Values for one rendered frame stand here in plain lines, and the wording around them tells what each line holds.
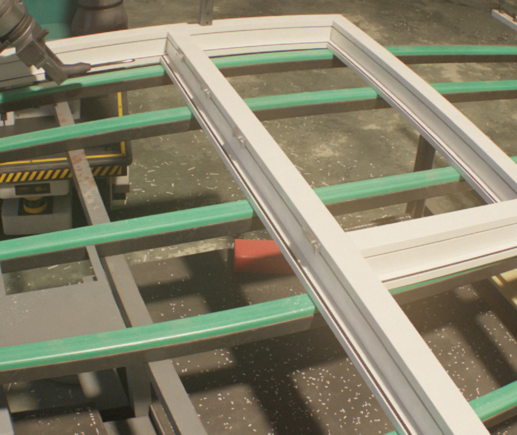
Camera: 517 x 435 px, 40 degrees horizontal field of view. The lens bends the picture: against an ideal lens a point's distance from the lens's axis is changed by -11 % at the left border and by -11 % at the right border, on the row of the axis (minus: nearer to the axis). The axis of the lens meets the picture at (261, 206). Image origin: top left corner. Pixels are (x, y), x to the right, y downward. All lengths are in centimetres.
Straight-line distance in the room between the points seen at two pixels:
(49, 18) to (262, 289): 132
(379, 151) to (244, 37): 153
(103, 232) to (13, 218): 138
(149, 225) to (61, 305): 22
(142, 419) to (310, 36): 104
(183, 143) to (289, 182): 198
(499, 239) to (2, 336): 79
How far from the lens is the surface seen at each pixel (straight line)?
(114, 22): 233
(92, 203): 132
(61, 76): 156
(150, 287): 151
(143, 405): 128
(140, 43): 174
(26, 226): 257
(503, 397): 101
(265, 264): 154
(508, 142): 362
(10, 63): 170
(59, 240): 118
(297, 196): 116
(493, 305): 207
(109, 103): 277
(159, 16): 458
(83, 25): 233
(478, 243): 121
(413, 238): 111
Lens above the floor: 157
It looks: 34 degrees down
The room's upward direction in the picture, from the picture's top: 5 degrees clockwise
